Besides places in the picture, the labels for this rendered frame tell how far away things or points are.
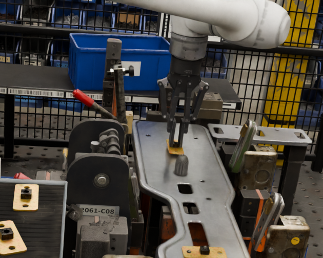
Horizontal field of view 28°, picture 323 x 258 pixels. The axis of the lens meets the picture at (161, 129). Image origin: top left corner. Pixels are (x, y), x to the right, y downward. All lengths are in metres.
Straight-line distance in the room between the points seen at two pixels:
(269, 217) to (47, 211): 0.47
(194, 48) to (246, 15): 0.19
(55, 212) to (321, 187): 1.43
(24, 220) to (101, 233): 0.15
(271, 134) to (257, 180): 0.24
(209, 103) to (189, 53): 0.38
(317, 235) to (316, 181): 0.38
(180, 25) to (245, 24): 0.19
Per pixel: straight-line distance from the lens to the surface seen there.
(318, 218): 2.11
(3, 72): 2.05
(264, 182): 1.65
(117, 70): 1.55
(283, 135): 1.87
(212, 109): 1.88
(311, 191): 2.27
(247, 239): 1.56
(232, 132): 1.82
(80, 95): 1.57
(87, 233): 1.09
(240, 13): 1.36
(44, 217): 1.01
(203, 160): 1.62
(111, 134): 1.24
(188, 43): 1.51
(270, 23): 1.40
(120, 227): 1.15
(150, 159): 1.59
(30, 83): 1.96
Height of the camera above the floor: 1.68
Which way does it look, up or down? 22 degrees down
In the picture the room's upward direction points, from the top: 7 degrees clockwise
